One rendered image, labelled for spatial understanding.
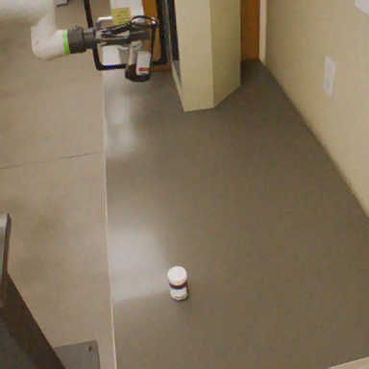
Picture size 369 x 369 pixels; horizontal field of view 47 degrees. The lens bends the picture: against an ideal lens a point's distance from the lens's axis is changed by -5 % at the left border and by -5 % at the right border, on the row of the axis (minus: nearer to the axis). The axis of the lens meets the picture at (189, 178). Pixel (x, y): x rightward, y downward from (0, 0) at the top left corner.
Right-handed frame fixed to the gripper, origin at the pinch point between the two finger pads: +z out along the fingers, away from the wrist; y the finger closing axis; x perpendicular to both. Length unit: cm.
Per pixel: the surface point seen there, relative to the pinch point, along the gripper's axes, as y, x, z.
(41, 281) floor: -6, 122, -70
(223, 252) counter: -81, 28, 12
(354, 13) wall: -48, -18, 56
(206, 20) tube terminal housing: -13.6, -6.2, 21.2
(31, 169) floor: 93, 122, -88
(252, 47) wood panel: 24, 22, 47
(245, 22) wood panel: 24, 10, 44
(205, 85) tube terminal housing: -13.6, 17.9, 19.8
